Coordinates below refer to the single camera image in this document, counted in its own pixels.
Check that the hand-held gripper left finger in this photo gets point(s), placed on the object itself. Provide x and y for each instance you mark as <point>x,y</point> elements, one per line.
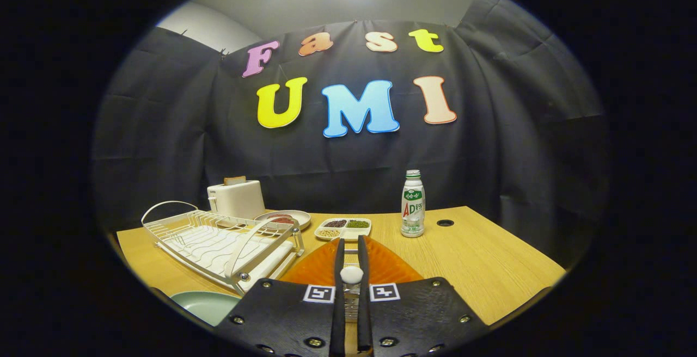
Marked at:
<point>337,319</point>

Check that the toast slice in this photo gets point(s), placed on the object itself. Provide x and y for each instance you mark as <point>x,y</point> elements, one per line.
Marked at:
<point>234,180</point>

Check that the red meat slice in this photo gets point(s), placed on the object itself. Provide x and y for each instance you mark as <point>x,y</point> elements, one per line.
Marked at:
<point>282,220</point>

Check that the pile of green beans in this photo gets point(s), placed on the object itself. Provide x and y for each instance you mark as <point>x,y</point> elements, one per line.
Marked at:
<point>358,223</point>

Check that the white drink bottle green label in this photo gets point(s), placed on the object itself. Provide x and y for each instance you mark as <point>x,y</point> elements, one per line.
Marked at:
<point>413,204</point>

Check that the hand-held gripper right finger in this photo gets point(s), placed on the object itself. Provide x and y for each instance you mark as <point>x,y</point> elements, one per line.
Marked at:
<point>364,319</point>

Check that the pale green plate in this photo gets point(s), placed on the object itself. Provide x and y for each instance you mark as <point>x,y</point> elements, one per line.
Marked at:
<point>204,305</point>

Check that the white drain tray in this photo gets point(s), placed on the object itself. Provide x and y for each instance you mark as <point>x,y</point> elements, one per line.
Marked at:
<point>215,245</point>

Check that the pile of yellow soybeans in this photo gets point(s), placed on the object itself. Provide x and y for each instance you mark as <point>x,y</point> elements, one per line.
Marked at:
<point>328,233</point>

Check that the white toaster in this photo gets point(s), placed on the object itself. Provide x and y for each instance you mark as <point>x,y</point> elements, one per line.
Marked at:
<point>239,199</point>

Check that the pile of dark red beans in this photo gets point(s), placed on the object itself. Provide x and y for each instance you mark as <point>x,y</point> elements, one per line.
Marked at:
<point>336,223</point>

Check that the beige round plate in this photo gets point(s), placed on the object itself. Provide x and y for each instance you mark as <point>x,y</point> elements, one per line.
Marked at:
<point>299,219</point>

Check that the white divided dish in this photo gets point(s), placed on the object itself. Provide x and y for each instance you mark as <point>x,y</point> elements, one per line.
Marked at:
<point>351,232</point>

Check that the black backdrop cloth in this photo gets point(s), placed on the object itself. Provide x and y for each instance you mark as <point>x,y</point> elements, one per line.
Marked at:
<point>490,145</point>

